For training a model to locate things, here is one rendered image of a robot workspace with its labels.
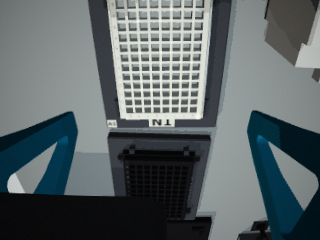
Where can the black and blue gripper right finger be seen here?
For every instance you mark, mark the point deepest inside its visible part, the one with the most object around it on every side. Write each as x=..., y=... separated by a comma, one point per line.
x=282, y=208

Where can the grey drawer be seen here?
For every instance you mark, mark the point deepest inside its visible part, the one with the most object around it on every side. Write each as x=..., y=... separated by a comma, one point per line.
x=294, y=32

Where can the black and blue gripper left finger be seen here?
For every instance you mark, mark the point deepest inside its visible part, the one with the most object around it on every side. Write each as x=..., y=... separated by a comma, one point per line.
x=19, y=148

